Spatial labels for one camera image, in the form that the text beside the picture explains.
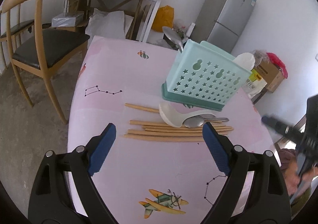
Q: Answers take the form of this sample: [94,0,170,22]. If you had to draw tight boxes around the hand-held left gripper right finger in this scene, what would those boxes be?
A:
[202,122,292,224]

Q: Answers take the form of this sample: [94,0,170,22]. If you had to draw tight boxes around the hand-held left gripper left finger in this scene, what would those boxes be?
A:
[28,123,117,224]

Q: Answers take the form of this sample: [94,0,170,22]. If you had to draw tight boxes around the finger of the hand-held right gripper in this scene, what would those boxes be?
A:
[262,115,302,144]

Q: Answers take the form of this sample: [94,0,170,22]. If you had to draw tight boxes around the metal spoon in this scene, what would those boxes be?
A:
[162,26,185,54]
[184,115,229,128]

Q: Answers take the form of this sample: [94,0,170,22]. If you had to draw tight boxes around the white plastic ladle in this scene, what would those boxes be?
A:
[158,102,216,128]

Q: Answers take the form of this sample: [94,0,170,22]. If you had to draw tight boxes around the teal plastic utensil holder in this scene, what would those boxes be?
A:
[161,39,252,111]

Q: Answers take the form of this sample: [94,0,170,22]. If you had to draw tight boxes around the person's right hand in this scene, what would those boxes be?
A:
[287,159,302,190]

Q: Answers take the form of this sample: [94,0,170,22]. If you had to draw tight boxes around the white and yellow rice bag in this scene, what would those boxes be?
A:
[245,69,267,98]

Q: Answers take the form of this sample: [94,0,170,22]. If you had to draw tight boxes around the cardboard box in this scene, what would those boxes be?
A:
[256,59,285,93]
[68,0,87,13]

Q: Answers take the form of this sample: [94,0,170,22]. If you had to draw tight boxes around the red plastic bag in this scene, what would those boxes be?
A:
[266,52,289,78]

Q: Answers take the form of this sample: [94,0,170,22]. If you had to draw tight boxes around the white plastic spoon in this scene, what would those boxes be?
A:
[234,53,256,70]

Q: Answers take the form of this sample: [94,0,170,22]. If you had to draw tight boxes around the wooden chair with black seat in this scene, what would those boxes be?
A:
[0,19,35,68]
[1,0,90,125]

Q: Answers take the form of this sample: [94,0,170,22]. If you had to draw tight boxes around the white flat box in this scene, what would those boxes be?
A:
[186,22,196,38]

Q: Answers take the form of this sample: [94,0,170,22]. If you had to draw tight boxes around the white sack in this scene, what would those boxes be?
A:
[86,8,140,39]

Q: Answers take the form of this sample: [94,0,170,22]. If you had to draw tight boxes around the silver refrigerator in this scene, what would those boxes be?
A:
[191,0,257,53]

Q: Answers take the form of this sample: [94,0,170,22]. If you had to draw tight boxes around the grey plastic-wrapped box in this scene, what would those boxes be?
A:
[51,11,85,28]

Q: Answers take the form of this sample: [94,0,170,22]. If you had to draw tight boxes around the orange plastic bag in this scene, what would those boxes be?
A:
[151,6,174,32]

